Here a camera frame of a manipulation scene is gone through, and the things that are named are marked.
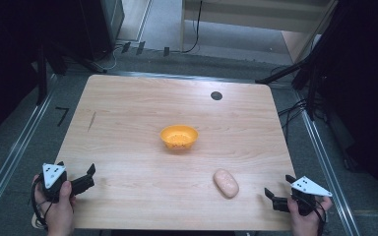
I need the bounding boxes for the pale wooden shelf unit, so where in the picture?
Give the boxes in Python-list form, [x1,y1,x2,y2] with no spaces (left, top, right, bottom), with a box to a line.
[180,0,339,63]

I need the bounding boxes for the metal floor rail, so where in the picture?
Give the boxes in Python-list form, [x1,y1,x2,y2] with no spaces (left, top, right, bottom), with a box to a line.
[294,91,362,236]
[0,73,58,227]

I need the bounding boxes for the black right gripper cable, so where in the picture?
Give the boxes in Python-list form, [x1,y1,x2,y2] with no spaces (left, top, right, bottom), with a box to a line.
[304,193,328,236]

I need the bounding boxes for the black hanging cable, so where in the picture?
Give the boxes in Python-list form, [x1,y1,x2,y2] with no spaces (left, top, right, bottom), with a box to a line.
[180,0,204,54]

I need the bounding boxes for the dark cabinet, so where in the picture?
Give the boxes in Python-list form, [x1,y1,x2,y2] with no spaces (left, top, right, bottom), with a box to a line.
[78,0,126,62]

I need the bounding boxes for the person's left hand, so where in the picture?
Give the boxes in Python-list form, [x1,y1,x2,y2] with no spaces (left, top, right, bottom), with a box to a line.
[31,174,77,236]

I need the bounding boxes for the orange plastic basket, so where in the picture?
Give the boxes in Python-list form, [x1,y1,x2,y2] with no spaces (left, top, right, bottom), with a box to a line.
[159,124,200,151]

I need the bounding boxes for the black floor cables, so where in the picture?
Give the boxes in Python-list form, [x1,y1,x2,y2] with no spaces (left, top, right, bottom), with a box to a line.
[277,97,329,139]

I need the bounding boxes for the black metal stand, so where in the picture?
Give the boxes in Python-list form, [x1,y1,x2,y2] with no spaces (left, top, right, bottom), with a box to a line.
[255,48,329,122]
[33,40,108,106]

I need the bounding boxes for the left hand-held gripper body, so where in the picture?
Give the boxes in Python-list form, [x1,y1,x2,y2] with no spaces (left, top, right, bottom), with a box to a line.
[40,162,75,204]

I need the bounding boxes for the person's right hand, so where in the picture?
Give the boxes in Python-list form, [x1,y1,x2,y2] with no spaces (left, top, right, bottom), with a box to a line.
[286,195,335,236]

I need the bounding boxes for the pale pink potato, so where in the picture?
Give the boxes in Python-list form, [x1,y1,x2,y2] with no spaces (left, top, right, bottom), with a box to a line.
[213,168,240,199]

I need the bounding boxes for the white floor cable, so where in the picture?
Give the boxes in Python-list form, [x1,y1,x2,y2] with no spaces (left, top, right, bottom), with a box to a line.
[102,45,126,71]

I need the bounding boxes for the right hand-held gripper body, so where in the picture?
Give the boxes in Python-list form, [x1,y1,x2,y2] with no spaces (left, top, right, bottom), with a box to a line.
[289,176,334,217]

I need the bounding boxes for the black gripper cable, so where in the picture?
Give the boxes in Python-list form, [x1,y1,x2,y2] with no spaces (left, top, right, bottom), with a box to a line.
[30,176,54,231]
[304,193,328,236]

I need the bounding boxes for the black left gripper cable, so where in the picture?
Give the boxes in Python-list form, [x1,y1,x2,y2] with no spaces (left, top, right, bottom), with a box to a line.
[30,176,54,231]

